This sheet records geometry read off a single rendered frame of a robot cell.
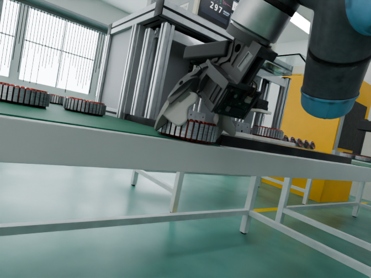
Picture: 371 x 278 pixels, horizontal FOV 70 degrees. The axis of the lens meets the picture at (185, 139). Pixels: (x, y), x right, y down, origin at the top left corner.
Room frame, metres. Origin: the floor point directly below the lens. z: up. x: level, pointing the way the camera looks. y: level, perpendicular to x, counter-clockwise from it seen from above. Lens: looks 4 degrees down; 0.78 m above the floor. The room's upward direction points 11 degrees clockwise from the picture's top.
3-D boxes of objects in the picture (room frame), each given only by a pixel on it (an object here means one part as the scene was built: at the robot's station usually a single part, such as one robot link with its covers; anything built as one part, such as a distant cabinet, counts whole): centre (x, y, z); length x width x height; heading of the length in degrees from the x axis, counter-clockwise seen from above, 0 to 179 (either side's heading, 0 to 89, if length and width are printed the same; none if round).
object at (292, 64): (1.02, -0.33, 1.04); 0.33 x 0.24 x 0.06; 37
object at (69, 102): (0.74, 0.29, 0.77); 0.11 x 0.11 x 0.04
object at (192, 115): (0.95, -0.01, 0.80); 0.07 x 0.05 x 0.06; 127
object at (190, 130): (0.50, 0.00, 0.77); 0.11 x 0.11 x 0.04
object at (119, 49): (1.03, 0.31, 0.91); 0.28 x 0.03 x 0.32; 37
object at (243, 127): (1.09, -0.20, 0.80); 0.07 x 0.05 x 0.06; 127
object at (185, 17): (1.16, 0.00, 1.09); 0.68 x 0.44 x 0.05; 127
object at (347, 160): (0.92, -0.18, 0.76); 0.64 x 0.47 x 0.02; 127
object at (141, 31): (1.11, -0.04, 0.92); 0.66 x 0.01 x 0.30; 127
